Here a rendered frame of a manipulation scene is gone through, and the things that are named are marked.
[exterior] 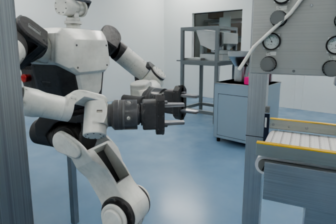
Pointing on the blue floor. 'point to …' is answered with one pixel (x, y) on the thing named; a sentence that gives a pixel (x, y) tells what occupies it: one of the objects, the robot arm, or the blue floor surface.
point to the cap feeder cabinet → (238, 108)
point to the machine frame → (258, 122)
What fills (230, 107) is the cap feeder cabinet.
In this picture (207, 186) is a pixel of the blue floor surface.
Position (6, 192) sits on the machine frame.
